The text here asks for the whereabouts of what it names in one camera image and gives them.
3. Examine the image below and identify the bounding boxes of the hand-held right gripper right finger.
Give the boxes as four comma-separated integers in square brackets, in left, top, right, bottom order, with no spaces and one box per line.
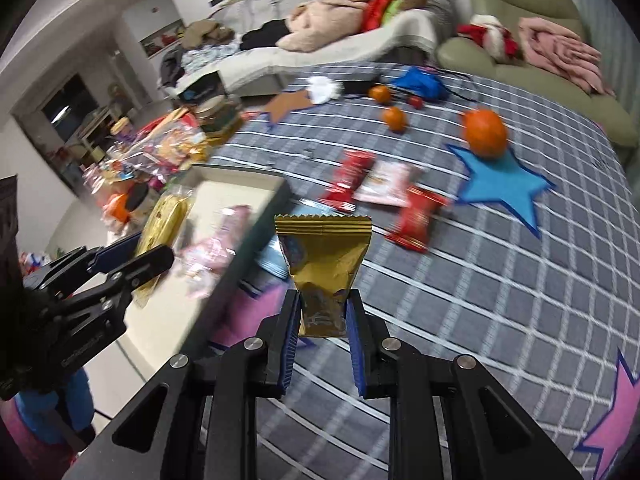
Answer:
[346,290,583,480]

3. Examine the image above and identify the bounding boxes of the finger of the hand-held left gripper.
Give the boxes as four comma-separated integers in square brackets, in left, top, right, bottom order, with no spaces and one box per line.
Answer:
[22,232,143,291]
[45,244,176,323]

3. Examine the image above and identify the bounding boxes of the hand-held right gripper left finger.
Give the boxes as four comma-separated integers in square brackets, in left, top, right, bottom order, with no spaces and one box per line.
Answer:
[75,290,303,480]

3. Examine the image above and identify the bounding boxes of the yellow pastry packet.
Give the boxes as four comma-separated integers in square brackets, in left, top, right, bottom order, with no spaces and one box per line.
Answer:
[132,187,196,306]

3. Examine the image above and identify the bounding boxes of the gold snack packet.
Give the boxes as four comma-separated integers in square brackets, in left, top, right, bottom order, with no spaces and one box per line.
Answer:
[274,214,373,338]

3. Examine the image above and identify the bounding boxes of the blue snack packet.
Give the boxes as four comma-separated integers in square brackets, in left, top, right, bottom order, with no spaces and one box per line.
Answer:
[255,237,293,281]

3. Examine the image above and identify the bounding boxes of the white shallow box dark rim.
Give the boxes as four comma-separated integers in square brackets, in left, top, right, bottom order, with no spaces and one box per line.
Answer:
[115,162,294,401]

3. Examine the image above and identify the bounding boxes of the red snack packet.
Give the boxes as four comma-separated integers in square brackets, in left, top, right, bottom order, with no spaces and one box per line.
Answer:
[385,186,450,253]
[320,150,377,213]

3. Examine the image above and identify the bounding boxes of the pink white printed snack packet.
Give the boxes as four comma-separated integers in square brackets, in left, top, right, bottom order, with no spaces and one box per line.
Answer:
[357,160,426,208]

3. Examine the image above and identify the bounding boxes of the pile of bagged snacks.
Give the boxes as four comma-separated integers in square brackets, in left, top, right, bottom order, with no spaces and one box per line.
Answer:
[80,110,211,186]

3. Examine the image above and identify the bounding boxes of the orange white packet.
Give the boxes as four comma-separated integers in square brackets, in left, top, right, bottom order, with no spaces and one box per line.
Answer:
[101,194,132,233]

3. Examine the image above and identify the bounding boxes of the jar with black lid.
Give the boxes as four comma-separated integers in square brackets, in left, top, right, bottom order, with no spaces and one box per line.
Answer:
[125,182,152,216]

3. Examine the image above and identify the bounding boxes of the plain pink snack packet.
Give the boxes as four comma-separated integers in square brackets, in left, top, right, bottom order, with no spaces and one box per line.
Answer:
[180,205,252,301]

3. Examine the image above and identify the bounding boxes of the white side table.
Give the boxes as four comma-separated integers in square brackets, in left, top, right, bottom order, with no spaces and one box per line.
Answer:
[75,105,136,161]

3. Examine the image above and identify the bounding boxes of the black television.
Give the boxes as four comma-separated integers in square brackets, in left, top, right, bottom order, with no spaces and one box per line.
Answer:
[40,72,98,143]

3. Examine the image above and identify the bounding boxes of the black printed box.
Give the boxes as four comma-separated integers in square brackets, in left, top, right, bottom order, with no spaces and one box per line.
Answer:
[176,71,227,107]

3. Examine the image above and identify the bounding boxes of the dark grey garment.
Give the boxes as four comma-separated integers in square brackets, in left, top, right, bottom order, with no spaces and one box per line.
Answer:
[159,47,188,86]

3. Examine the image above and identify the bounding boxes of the white blue patterned clothes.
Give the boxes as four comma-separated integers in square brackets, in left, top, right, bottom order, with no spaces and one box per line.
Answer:
[180,42,241,73]

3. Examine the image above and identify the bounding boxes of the tan garment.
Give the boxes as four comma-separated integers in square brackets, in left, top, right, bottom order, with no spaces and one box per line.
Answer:
[182,19,236,46]

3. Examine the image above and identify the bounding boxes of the white crumpled tissue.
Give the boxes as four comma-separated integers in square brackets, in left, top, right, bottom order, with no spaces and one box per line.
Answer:
[305,76,346,106]

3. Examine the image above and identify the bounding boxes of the large orange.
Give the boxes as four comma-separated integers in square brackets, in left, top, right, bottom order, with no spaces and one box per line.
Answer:
[461,108,508,161]

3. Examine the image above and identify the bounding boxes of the black garment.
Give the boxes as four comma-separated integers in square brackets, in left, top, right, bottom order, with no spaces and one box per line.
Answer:
[240,19,296,52]

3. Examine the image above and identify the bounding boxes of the black power adapter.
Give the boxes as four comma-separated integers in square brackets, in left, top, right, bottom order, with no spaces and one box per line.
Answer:
[342,80,382,97]

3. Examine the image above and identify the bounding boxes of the blue plastic bag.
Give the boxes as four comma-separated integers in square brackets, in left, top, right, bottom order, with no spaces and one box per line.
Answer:
[390,66,448,102]

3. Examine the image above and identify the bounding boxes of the white sofa throw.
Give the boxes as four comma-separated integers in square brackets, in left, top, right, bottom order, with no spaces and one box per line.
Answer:
[165,10,441,96]

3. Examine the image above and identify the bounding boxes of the beige fleece garment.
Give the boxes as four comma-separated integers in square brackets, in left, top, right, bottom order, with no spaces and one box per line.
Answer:
[276,0,381,53]

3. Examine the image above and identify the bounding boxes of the red garment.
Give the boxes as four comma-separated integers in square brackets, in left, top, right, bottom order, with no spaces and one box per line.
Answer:
[361,0,401,33]

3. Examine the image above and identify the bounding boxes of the red white plush toy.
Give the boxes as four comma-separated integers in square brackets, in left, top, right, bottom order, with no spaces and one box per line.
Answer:
[456,14,521,61]

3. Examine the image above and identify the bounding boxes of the pink folded blanket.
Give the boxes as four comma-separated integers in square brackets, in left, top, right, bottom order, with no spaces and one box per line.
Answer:
[517,16,616,97]

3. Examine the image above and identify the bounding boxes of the pale green curtain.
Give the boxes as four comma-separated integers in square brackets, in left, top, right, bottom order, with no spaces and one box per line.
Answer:
[550,0,640,126]

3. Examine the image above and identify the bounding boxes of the wide wall painting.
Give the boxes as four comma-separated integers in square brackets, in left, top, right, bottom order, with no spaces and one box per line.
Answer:
[139,19,185,58]

